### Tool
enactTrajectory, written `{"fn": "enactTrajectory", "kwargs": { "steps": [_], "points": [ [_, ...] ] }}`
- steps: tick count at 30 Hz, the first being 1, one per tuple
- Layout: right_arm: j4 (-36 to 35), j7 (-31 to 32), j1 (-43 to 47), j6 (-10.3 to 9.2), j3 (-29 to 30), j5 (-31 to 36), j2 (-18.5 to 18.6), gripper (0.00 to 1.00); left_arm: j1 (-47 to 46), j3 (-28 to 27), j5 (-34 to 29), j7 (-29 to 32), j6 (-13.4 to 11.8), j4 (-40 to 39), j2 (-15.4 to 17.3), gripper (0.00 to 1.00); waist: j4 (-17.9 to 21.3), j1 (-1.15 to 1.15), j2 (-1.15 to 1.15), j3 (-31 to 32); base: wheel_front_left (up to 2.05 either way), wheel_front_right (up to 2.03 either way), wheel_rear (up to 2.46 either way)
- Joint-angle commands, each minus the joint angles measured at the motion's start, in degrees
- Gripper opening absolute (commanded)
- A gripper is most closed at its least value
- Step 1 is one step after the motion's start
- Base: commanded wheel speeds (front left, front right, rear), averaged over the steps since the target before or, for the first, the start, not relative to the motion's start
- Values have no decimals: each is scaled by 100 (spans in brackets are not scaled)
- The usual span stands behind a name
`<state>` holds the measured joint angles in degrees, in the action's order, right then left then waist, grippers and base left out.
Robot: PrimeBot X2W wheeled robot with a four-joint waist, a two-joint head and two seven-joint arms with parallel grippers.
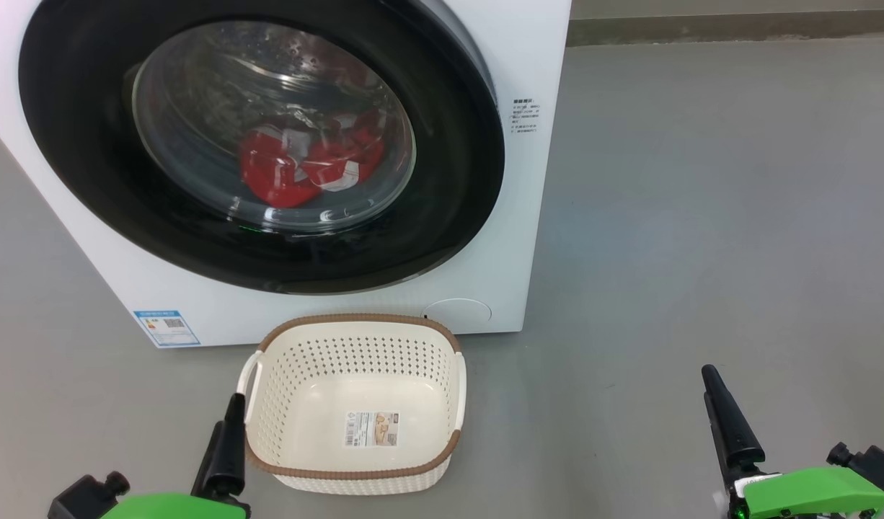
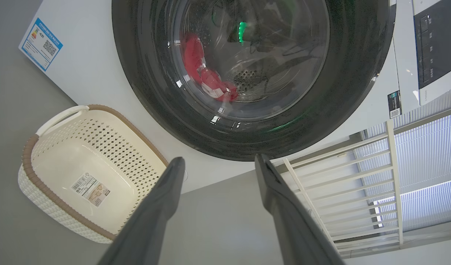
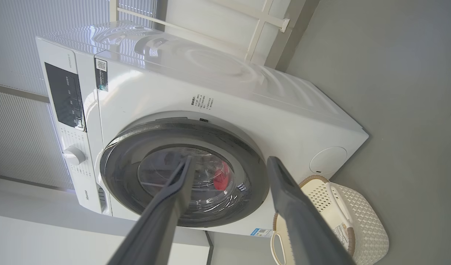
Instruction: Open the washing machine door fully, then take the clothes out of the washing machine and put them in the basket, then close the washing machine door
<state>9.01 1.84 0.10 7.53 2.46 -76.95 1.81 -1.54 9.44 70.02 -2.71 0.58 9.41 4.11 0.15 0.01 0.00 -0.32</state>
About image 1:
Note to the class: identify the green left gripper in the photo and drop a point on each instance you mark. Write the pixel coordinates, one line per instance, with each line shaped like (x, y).
(175, 508)

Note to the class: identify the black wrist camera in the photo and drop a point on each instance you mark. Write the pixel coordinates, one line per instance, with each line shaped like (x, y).
(878, 465)
(81, 501)

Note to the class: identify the white front-load washing machine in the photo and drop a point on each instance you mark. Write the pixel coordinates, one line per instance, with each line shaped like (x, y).
(521, 216)

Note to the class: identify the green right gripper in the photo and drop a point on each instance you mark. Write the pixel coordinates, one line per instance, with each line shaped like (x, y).
(817, 494)

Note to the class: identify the white printed product label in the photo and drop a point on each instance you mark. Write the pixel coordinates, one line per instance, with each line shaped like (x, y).
(373, 429)

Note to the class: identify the black round glass washer door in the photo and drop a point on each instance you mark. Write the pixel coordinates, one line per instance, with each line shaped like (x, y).
(74, 144)

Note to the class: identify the red and white garment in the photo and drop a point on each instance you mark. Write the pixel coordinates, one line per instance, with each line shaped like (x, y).
(276, 180)

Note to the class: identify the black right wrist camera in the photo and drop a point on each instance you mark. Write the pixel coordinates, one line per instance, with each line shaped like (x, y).
(878, 465)

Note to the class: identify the cream perforated basket brown rim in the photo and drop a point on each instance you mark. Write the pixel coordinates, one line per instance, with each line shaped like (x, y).
(305, 432)

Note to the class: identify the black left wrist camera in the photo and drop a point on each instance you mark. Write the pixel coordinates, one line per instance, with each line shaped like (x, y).
(81, 501)

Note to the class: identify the blue energy label sticker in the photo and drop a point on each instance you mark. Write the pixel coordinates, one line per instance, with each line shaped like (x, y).
(166, 328)

